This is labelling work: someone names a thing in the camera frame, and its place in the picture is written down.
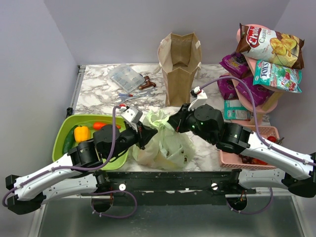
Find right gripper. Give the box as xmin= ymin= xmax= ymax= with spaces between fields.
xmin=167 ymin=102 xmax=214 ymax=143

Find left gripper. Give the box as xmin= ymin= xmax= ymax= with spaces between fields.
xmin=106 ymin=121 xmax=158 ymax=160

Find light green plastic grocery bag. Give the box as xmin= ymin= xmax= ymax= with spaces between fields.
xmin=132 ymin=110 xmax=195 ymax=171

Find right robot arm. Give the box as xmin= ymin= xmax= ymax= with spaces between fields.
xmin=167 ymin=104 xmax=316 ymax=198

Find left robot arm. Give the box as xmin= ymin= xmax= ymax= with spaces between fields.
xmin=2 ymin=122 xmax=158 ymax=215

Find purple snack bag left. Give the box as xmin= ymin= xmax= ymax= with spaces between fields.
xmin=217 ymin=79 xmax=238 ymax=100

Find purple snack bag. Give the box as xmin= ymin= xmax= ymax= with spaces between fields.
xmin=236 ymin=77 xmax=271 ymax=107
xmin=219 ymin=52 xmax=250 ymax=79
xmin=217 ymin=79 xmax=238 ymax=100

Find brown paper bag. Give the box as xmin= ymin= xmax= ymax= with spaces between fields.
xmin=154 ymin=33 xmax=202 ymax=107

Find purple snack bag top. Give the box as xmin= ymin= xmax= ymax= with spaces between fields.
xmin=219 ymin=52 xmax=250 ymax=79

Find purple snack bag right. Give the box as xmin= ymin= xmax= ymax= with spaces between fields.
xmin=236 ymin=77 xmax=271 ymax=107

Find teal Fox's candy bag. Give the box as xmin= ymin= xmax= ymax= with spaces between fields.
xmin=253 ymin=60 xmax=302 ymax=93

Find brown cassava chips bag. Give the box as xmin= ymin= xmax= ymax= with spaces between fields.
xmin=236 ymin=24 xmax=304 ymax=70

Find silver wrench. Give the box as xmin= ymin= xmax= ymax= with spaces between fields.
xmin=116 ymin=89 xmax=156 ymax=104

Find red toy carrot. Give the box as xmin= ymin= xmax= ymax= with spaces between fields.
xmin=92 ymin=122 xmax=111 ymax=130

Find teal white snack packet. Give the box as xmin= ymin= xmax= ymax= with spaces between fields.
xmin=224 ymin=100 xmax=253 ymax=121

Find brown toy faucet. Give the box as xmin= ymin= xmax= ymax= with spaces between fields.
xmin=138 ymin=76 xmax=157 ymax=90

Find clear plastic organizer box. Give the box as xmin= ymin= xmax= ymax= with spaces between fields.
xmin=108 ymin=64 xmax=145 ymax=93

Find pink plastic basket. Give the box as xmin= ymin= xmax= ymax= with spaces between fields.
xmin=219 ymin=126 xmax=280 ymax=170

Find yellow toy bell pepper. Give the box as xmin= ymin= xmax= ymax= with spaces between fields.
xmin=74 ymin=126 xmax=91 ymax=143

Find dark red toy grapes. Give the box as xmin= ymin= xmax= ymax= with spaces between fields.
xmin=238 ymin=154 xmax=253 ymax=164

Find green toy cucumber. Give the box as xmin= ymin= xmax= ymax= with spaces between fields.
xmin=62 ymin=125 xmax=78 ymax=154

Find pink tiered shelf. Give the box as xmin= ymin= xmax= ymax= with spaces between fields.
xmin=228 ymin=24 xmax=284 ymax=125

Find red toy cherries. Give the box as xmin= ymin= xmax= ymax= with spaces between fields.
xmin=251 ymin=136 xmax=278 ymax=165

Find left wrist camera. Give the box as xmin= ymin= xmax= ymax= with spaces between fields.
xmin=119 ymin=106 xmax=143 ymax=131

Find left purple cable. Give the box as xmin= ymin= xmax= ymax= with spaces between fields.
xmin=1 ymin=105 xmax=138 ymax=218

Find blue handled screwdriver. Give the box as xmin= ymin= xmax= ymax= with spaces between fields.
xmin=118 ymin=93 xmax=133 ymax=97

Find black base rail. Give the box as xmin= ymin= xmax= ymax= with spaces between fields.
xmin=49 ymin=170 xmax=289 ymax=207

